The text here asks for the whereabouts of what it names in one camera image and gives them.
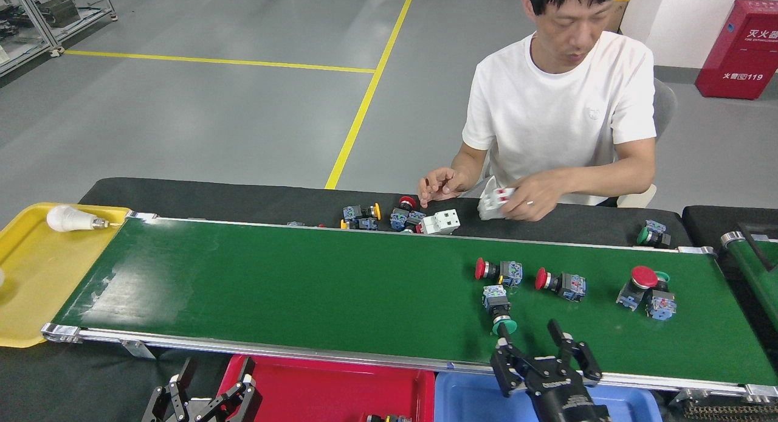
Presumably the person's right hand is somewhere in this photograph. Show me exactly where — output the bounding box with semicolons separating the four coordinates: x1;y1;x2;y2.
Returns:
418;167;469;210

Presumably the black drive chain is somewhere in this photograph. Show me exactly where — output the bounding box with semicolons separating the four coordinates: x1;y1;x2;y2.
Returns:
684;401;778;420

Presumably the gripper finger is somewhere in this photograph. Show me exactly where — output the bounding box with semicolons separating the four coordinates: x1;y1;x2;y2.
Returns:
142;356;198;422
193;356;264;422

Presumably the yellow push button switch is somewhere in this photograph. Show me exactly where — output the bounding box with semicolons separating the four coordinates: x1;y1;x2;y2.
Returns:
342;202;382;222

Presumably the dark metal box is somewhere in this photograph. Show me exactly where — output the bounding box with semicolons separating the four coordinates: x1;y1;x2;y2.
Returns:
36;0;81;29

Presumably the red mushroom button switch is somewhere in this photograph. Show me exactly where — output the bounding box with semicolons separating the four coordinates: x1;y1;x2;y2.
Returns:
390;195;427;233
615;265;659;312

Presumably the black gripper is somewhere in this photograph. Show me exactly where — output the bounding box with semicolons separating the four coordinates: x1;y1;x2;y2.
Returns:
489;318;613;422

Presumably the red fire extinguisher box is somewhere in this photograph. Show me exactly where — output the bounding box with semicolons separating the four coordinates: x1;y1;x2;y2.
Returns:
695;0;778;100

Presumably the red plastic tray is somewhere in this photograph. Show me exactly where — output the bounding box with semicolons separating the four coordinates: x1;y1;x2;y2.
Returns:
217;354;436;422

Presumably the white breaker with red levers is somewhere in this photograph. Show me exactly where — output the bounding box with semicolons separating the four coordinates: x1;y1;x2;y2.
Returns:
477;175;518;221

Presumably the aluminium frame rack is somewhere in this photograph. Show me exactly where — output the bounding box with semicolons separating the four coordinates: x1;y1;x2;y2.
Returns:
0;0;118;77

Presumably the person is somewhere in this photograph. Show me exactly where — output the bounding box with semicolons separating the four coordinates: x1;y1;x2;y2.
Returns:
418;0;658;222

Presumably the cardboard box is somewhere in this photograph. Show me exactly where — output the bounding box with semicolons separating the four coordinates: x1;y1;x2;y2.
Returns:
608;0;634;33

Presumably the long black table cover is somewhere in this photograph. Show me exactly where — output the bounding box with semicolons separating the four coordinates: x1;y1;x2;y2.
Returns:
78;178;694;249

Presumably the green push button switch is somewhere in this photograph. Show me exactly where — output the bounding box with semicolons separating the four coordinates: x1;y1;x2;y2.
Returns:
644;271;678;321
636;220;673;250
481;285;518;337

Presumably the yellow plastic tray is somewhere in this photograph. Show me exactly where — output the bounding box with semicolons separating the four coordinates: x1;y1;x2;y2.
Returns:
0;202;131;348

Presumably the person's left hand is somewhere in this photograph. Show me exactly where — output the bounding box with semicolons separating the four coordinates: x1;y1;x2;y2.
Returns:
500;168;569;223

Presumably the blue plastic tray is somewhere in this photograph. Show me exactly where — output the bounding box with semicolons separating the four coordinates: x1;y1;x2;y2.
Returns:
434;371;663;422

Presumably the narrow green conveyor belt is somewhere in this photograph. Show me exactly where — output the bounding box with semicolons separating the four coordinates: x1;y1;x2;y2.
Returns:
721;230;778;334

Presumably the plain white circuit breaker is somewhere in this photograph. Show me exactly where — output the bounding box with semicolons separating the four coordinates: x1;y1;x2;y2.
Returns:
419;209;461;236

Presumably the white light bulb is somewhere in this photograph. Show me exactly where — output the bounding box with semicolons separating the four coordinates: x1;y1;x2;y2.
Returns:
47;205;110;233

